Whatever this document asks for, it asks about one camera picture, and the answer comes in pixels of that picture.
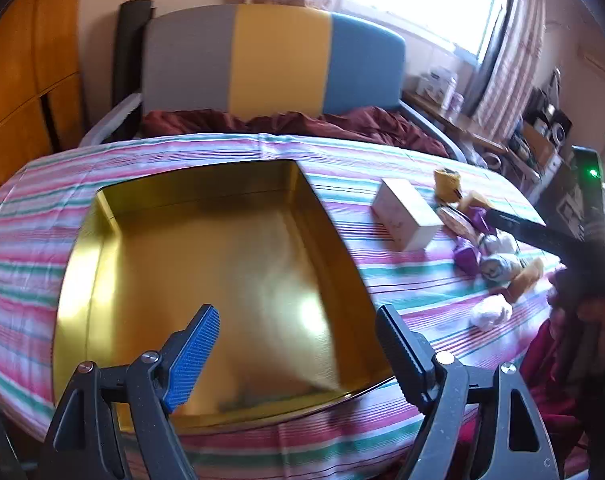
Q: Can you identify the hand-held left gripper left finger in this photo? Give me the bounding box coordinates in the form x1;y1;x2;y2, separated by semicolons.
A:
38;304;221;480

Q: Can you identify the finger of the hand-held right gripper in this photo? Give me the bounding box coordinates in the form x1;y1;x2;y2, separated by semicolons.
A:
485;208;571;261

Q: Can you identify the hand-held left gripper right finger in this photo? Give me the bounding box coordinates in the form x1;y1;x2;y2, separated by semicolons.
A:
375;304;558;480

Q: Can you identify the white grey sock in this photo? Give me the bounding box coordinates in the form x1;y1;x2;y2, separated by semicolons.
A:
479;252;523;281

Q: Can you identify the beige sponge slice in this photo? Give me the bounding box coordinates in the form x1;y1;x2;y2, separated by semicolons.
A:
503;257;546;303

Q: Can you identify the purple snack packet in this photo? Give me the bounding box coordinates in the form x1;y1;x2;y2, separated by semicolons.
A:
467;206;498;235
453;237;482;276

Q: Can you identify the yellow sponge block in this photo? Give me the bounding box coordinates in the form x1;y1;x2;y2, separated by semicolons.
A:
460;191;493;212

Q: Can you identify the green-edged cracker packet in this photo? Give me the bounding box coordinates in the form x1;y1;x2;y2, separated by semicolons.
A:
437;206;478;238

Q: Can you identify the white plastic bag ball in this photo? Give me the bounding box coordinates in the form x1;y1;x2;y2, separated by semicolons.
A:
470;294;513;332

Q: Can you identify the yellow knitted sock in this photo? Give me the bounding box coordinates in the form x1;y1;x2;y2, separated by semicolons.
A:
433;167;464;204

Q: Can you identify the purple tin box gold inside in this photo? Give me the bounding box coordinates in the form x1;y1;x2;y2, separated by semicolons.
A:
51;159;396;433

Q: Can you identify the white carton box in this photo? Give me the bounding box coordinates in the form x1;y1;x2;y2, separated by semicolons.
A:
371;178;442;252

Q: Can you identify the wooden side desk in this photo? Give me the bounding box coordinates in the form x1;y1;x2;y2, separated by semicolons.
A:
403;90;541;181

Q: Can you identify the person's red clothing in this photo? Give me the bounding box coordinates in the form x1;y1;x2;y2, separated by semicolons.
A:
520;305;605;480

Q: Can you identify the white appliance carton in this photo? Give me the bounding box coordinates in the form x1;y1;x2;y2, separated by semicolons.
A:
417;66;458;103

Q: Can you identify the striped tablecloth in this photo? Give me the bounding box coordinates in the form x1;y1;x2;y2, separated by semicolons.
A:
0;132;605;480

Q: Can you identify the maroon blanket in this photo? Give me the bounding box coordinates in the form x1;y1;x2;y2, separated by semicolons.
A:
140;106;451;158

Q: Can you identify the window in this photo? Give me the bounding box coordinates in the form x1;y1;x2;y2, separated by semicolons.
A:
333;0;513;61

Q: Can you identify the grey yellow blue sofa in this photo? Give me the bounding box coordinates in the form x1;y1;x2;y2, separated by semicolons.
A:
80;4;468;162

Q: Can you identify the black rolled mat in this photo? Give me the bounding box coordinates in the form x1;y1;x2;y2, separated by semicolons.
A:
113;0;156;116

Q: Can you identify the wooden wardrobe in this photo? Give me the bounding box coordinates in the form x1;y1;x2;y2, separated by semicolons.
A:
0;0;90;201

